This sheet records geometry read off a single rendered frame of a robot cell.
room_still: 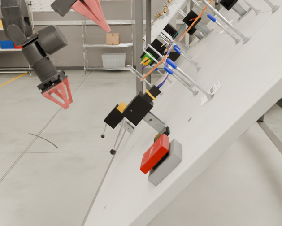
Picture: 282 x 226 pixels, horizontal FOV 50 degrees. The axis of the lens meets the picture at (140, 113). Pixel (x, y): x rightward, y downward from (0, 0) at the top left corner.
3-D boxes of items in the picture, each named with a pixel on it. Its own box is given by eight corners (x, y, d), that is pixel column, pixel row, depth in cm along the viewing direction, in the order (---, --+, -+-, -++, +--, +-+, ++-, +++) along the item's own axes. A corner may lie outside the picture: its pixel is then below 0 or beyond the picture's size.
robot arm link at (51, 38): (15, 28, 90) (3, 28, 82) (47, 7, 88) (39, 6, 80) (39, 63, 93) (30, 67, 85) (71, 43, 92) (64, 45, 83)
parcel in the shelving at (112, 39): (106, 45, 743) (105, 33, 734) (107, 44, 782) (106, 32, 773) (119, 45, 743) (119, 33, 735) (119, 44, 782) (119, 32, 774)
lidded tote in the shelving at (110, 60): (101, 68, 759) (101, 54, 749) (103, 65, 799) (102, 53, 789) (126, 67, 760) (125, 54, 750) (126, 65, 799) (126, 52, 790)
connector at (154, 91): (145, 105, 66) (138, 99, 66) (161, 89, 65) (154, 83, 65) (145, 107, 63) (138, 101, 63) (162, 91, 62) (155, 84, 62)
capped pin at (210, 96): (206, 101, 51) (158, 60, 50) (211, 94, 52) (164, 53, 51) (210, 100, 50) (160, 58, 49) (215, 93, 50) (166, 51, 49)
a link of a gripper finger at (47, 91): (80, 98, 94) (62, 72, 92) (75, 104, 87) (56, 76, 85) (61, 108, 95) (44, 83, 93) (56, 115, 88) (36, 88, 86)
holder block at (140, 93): (137, 121, 68) (123, 109, 67) (154, 102, 66) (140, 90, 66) (136, 126, 63) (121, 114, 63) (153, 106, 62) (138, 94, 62)
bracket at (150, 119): (159, 129, 68) (142, 115, 67) (166, 122, 67) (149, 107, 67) (159, 136, 63) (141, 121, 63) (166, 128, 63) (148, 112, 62)
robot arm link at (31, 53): (22, 47, 90) (15, 49, 84) (41, 35, 89) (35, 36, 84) (36, 67, 92) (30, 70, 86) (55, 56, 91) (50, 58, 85)
